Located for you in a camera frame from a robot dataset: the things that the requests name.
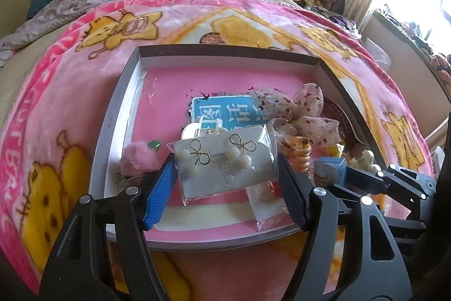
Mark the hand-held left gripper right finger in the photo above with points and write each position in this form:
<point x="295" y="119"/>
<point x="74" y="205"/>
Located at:
<point x="292" y="188"/>

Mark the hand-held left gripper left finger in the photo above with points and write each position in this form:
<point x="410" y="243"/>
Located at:
<point x="158" y="191"/>

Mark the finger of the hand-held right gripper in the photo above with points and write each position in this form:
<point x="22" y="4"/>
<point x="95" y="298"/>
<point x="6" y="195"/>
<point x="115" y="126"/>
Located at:
<point x="366" y="179"/>
<point x="398" y="213"/>

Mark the clear packet with red jewelry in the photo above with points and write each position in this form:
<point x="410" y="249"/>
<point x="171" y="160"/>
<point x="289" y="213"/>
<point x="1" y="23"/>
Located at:
<point x="267" y="207"/>

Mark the small blue box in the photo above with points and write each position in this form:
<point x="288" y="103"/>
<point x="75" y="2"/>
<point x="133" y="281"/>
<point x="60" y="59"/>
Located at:
<point x="329" y="170"/>

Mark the bow earrings packet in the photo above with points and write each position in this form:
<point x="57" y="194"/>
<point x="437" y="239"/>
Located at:
<point x="225" y="177"/>

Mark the grey shallow cardboard box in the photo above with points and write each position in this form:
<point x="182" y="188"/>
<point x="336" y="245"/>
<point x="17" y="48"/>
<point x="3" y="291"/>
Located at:
<point x="116" y="103"/>

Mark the cream hair accessory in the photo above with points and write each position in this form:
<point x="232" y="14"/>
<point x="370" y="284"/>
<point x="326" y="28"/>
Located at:
<point x="364" y="158"/>

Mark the pink pompom hair clip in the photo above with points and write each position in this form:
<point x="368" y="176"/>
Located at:
<point x="141" y="160"/>

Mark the yellow accessory in clear bag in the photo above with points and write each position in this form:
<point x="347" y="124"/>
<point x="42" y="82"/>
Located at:
<point x="338" y="151"/>

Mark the dark brown hair accessory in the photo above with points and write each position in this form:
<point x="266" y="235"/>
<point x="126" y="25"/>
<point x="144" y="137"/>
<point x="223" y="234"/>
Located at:
<point x="347" y="124"/>

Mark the white hair claw clip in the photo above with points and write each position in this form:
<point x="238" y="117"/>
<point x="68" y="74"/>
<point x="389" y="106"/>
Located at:
<point x="192" y="131"/>

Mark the floral sheer fabric bow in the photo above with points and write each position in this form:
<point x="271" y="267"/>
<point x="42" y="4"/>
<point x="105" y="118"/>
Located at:
<point x="310" y="100"/>

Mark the pink book with blue label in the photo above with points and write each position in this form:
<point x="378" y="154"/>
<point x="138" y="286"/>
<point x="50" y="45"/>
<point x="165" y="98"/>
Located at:
<point x="169" y="93"/>

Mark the clear plastic bag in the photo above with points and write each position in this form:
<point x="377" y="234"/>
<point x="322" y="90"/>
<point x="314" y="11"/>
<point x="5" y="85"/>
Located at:
<point x="378" y="56"/>

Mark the pink cartoon bear blanket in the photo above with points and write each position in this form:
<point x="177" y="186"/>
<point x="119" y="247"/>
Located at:
<point x="60" y="93"/>

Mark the windowsill clutter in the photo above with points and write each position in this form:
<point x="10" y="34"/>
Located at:
<point x="412" y="33"/>

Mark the dark cloth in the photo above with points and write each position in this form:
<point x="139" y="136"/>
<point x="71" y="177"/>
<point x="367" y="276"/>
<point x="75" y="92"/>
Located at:
<point x="343" y="24"/>

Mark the lilac grey crumpled cloth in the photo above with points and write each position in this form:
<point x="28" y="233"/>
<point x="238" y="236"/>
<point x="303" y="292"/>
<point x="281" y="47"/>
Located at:
<point x="67" y="4"/>

